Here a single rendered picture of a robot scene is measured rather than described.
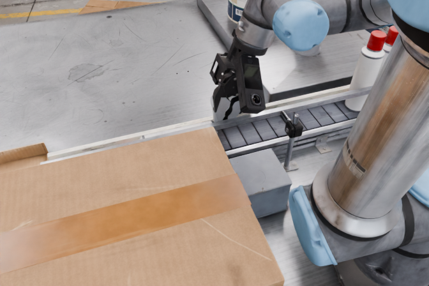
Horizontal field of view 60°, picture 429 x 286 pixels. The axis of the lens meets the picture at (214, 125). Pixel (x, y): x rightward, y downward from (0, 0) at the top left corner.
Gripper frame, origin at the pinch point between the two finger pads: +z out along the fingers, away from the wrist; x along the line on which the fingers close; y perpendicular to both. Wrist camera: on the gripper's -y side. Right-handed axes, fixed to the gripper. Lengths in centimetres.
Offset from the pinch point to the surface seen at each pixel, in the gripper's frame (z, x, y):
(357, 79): -16.2, -30.0, -0.7
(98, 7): 92, -15, 269
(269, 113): -6.8, -7.7, -3.6
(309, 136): -1.7, -21.2, -5.1
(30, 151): 21.4, 37.6, 13.2
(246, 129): 1.9, -7.8, 0.9
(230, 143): 3.7, -2.8, -2.2
